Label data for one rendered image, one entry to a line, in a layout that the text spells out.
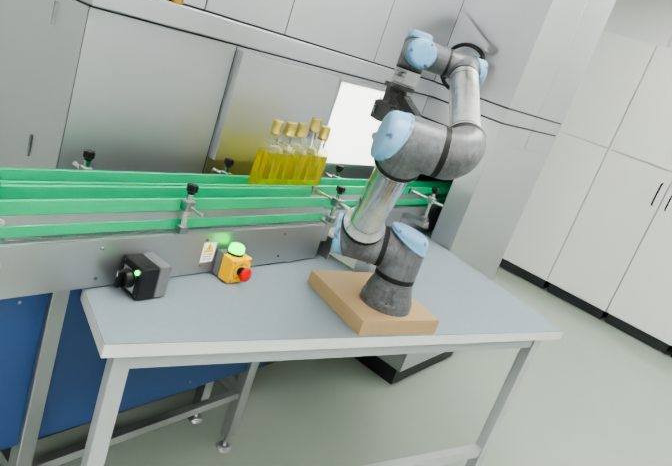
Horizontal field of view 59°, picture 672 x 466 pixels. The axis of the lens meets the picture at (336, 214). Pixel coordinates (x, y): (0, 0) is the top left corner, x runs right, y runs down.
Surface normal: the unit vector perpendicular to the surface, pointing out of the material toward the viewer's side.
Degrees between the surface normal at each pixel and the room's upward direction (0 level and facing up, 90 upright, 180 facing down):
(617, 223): 90
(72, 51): 90
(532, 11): 90
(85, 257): 90
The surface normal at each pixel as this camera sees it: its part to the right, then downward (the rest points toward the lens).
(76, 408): 0.73, 0.42
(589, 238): -0.61, 0.03
